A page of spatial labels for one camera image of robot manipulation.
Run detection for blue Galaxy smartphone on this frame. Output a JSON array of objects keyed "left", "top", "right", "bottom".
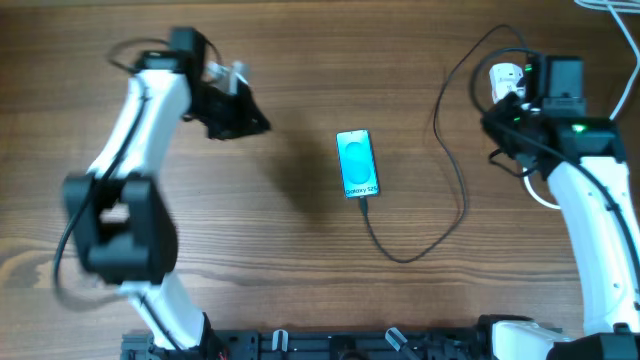
[{"left": 336, "top": 129, "right": 380, "bottom": 199}]

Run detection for black USB charger cable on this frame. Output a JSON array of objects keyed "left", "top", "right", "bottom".
[{"left": 357, "top": 23, "right": 531, "bottom": 265}]

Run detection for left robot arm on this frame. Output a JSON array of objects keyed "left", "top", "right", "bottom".
[{"left": 61, "top": 27, "right": 271, "bottom": 359}]

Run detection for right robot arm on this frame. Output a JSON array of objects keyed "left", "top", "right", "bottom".
[{"left": 481, "top": 53, "right": 639, "bottom": 359}]

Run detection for white power strip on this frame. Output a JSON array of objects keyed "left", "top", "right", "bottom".
[{"left": 489, "top": 63, "right": 526, "bottom": 104}]

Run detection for white power strip cord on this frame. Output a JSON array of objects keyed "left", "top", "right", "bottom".
[{"left": 521, "top": 0, "right": 640, "bottom": 211}]

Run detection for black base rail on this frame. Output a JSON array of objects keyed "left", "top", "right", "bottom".
[{"left": 120, "top": 328, "right": 491, "bottom": 360}]

